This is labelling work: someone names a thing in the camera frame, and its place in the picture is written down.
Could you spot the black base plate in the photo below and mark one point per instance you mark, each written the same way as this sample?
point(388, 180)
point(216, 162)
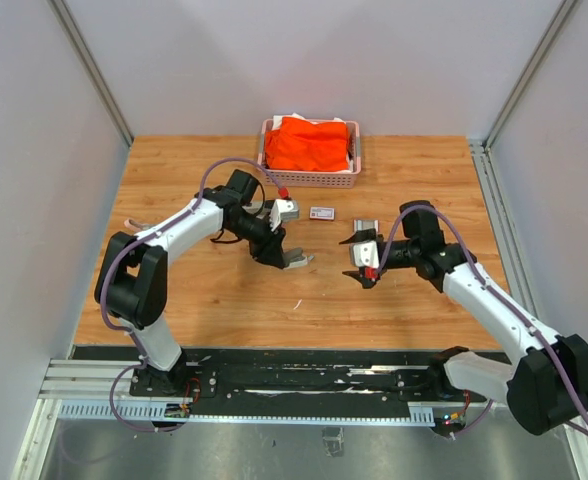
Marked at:
point(292, 380)

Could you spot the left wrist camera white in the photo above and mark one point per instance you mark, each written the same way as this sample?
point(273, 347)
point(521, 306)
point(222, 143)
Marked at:
point(283, 211)

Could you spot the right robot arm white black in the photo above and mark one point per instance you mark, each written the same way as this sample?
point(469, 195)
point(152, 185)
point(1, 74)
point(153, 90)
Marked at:
point(544, 382)

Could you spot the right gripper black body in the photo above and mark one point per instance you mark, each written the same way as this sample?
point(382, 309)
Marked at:
point(379, 237)

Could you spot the black silver stapler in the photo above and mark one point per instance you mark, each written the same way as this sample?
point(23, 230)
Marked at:
point(135, 226)

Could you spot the pink plastic basket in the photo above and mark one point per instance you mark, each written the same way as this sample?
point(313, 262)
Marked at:
point(339, 179)

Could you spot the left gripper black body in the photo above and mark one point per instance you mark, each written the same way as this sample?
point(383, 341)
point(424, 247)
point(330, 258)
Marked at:
point(262, 243)

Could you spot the white paper in basket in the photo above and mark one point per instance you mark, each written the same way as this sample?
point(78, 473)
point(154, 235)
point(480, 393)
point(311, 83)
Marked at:
point(277, 120)

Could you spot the orange cloth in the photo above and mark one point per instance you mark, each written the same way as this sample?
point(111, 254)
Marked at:
point(302, 146)

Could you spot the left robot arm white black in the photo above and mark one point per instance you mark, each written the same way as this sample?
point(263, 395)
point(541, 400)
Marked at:
point(132, 287)

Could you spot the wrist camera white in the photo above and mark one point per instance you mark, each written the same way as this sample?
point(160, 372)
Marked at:
point(365, 255)
point(283, 211)

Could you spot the grey slotted cable duct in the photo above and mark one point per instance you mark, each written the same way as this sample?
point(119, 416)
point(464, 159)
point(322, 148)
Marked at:
point(397, 415)

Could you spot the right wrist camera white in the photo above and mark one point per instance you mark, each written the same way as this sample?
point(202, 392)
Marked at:
point(365, 255)

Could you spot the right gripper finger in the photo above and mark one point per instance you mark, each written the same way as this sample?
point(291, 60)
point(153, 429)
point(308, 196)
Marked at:
point(359, 236)
point(361, 276)

